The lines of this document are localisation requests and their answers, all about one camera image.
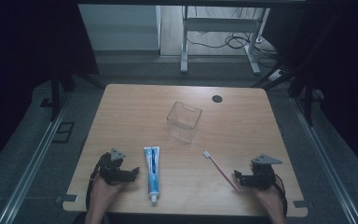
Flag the aluminium floor rail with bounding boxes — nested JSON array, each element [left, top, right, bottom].
[[290, 96, 356, 224], [0, 92, 73, 224]]

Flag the pink toothbrush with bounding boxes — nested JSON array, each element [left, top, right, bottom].
[[202, 150, 241, 193]]

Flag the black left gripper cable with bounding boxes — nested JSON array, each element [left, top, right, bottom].
[[85, 152, 110, 210]]

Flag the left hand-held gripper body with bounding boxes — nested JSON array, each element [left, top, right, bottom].
[[98, 147, 135, 187]]

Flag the blue and white toothpaste tube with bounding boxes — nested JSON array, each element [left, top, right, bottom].
[[144, 146, 161, 207]]

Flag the clear plastic container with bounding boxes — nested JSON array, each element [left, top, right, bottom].
[[166, 100, 203, 145]]

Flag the black floor cables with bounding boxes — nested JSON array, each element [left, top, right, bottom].
[[186, 7, 282, 70]]

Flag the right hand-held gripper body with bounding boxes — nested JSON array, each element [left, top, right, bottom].
[[241, 154, 283, 191]]

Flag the white metal desk frame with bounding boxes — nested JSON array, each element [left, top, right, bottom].
[[179, 5, 272, 77]]

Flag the person's right hand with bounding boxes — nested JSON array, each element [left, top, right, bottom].
[[251, 182, 285, 218]]

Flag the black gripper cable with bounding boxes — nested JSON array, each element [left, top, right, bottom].
[[85, 152, 110, 210], [272, 173, 289, 217]]

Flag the person's left hand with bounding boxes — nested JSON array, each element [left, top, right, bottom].
[[88, 175, 124, 217]]

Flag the white cabinet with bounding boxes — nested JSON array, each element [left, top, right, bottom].
[[77, 4, 162, 51]]

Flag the black metal stand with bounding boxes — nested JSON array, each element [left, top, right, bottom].
[[39, 59, 106, 123], [251, 62, 324, 127]]

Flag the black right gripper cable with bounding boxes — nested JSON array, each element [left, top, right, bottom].
[[272, 173, 289, 217]]

